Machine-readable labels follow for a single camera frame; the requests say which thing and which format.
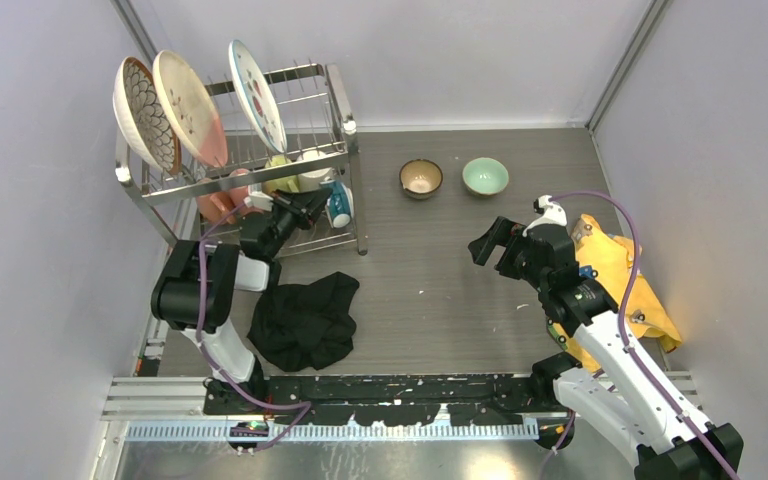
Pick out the brown bowl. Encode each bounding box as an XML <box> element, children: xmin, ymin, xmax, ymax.
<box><xmin>399</xmin><ymin>159</ymin><xmax>443</xmax><ymax>200</ymax></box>

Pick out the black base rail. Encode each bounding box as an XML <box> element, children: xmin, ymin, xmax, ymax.
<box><xmin>201</xmin><ymin>372</ymin><xmax>577</xmax><ymax>429</ymax></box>

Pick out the metal dish rack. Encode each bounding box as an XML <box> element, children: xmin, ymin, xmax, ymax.
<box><xmin>115</xmin><ymin>63</ymin><xmax>368</xmax><ymax>257</ymax></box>

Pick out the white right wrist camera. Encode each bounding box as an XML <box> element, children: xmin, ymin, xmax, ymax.
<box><xmin>523</xmin><ymin>195</ymin><xmax>567</xmax><ymax>236</ymax></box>

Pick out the light green mug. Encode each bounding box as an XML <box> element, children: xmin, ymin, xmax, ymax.
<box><xmin>263</xmin><ymin>154</ymin><xmax>302</xmax><ymax>195</ymax></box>

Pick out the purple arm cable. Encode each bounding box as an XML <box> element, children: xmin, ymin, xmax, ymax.
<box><xmin>195</xmin><ymin>205</ymin><xmax>312</xmax><ymax>452</ymax></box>
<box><xmin>542</xmin><ymin>190</ymin><xmax>743</xmax><ymax>480</ymax></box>

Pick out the mint green bowl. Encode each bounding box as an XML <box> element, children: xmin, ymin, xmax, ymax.
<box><xmin>461</xmin><ymin>157</ymin><xmax>510</xmax><ymax>197</ymax></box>

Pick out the dark blue bowl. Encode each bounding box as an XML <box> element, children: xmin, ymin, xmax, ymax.
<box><xmin>320</xmin><ymin>180</ymin><xmax>354</xmax><ymax>229</ymax></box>

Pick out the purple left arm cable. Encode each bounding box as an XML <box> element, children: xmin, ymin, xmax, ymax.
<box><xmin>195</xmin><ymin>205</ymin><xmax>312</xmax><ymax>452</ymax></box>

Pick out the watermelon pattern plate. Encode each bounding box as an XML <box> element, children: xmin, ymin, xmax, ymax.
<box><xmin>228</xmin><ymin>39</ymin><xmax>287</xmax><ymax>154</ymax></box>

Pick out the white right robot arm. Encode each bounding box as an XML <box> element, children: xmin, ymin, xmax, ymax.
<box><xmin>468</xmin><ymin>217</ymin><xmax>744</xmax><ymax>479</ymax></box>

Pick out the flower pattern brown-rim plate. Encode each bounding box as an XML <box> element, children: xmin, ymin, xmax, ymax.
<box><xmin>112</xmin><ymin>57</ymin><xmax>181</xmax><ymax>175</ymax></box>

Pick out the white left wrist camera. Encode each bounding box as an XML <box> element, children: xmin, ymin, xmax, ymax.
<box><xmin>244</xmin><ymin>191</ymin><xmax>273</xmax><ymax>212</ymax></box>

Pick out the pink and cream plate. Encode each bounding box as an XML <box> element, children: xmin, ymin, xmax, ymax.
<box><xmin>152</xmin><ymin>50</ymin><xmax>228</xmax><ymax>168</ymax></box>

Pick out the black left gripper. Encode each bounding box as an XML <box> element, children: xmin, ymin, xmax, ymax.
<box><xmin>265</xmin><ymin>187</ymin><xmax>331</xmax><ymax>257</ymax></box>

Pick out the white ribbed mug black handle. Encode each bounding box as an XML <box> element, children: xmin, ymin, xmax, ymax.
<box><xmin>296</xmin><ymin>150</ymin><xmax>334</xmax><ymax>192</ymax></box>

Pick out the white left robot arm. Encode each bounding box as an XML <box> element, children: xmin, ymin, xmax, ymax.
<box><xmin>150</xmin><ymin>187</ymin><xmax>332</xmax><ymax>414</ymax></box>

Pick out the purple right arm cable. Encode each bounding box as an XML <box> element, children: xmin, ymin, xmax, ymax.
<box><xmin>542</xmin><ymin>190</ymin><xmax>743</xmax><ymax>480</ymax></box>

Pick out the yellow cartoon cloth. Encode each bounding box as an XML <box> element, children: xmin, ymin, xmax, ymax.
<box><xmin>548</xmin><ymin>214</ymin><xmax>683</xmax><ymax>372</ymax></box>

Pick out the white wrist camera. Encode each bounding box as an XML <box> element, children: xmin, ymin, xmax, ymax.
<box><xmin>523</xmin><ymin>195</ymin><xmax>567</xmax><ymax>236</ymax></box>
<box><xmin>244</xmin><ymin>191</ymin><xmax>273</xmax><ymax>212</ymax></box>

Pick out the black cloth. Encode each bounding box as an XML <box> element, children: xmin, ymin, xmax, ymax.
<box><xmin>247</xmin><ymin>272</ymin><xmax>360</xmax><ymax>373</ymax></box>

